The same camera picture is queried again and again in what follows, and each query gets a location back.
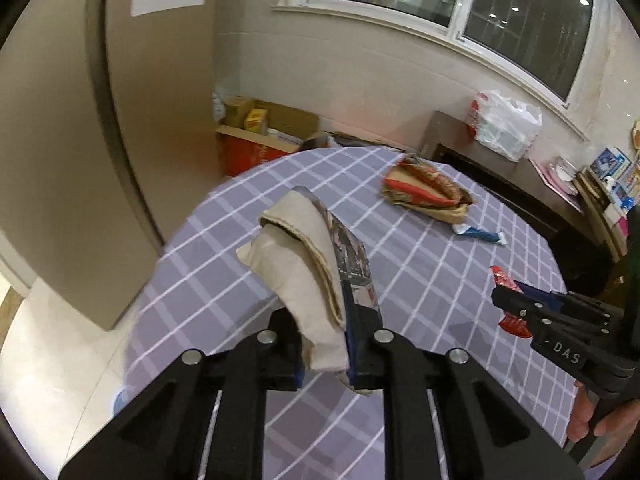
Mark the dark wooden side cabinet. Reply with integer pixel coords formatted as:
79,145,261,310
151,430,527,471
420,112,614,295

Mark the gold double-door refrigerator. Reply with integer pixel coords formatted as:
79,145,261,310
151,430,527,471
1,0,221,330

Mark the red wrapper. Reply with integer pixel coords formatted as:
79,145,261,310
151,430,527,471
488,264,534,340

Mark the yellow small box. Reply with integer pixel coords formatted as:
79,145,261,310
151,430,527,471
243,108,268,134

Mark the person's right hand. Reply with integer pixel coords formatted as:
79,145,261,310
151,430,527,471
566,382,639,443

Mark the white plastic bag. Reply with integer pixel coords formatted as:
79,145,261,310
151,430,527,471
465,90,542,162

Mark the white framed window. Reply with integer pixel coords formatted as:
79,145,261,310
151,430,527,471
274,0,602,140

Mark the red cardboard box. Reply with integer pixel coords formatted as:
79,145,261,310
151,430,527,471
216,96,320,177

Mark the blue white tube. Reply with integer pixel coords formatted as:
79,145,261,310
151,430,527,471
451,223,506,246

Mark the red brown crumpled bag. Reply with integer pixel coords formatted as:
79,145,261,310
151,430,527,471
381,156,475,224

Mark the grey checked tablecloth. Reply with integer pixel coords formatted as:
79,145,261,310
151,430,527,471
122,148,574,441

